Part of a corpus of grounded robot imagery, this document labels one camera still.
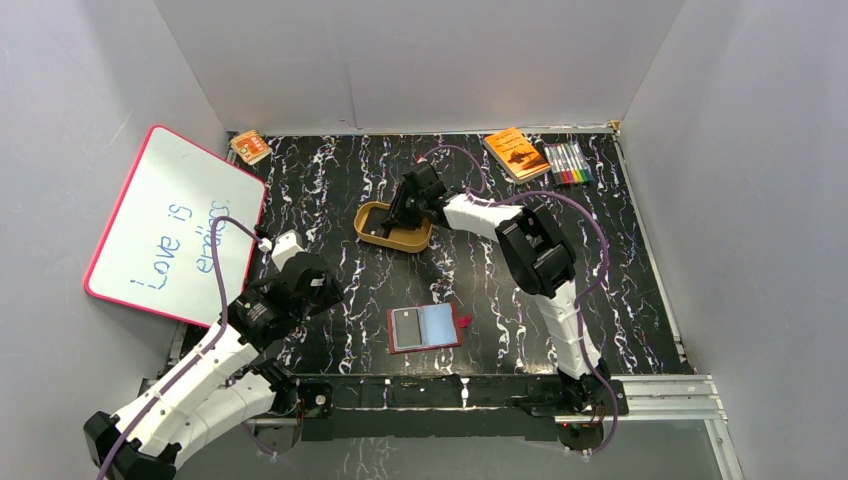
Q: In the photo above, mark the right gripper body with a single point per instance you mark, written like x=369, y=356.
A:
x=407, y=210

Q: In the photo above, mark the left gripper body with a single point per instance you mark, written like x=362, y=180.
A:
x=263, y=235

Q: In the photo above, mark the red card holder wallet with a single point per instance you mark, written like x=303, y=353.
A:
x=441, y=324

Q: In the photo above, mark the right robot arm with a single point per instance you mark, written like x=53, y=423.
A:
x=539, y=257

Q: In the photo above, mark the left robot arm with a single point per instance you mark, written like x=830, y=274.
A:
x=222, y=382

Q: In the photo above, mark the black cards stack in tray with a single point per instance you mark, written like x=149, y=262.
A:
x=375, y=222

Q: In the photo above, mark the small orange card box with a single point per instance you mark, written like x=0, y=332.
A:
x=250, y=147

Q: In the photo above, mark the tan oval tray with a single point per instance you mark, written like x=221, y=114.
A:
x=398, y=238

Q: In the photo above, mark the orange book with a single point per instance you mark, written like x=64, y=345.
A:
x=519, y=158

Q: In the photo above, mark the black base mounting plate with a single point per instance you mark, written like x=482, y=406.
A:
x=531, y=406

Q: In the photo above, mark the coloured marker pen pack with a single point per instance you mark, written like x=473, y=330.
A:
x=568, y=164

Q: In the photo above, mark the pink framed whiteboard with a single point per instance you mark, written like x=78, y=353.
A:
x=174, y=212

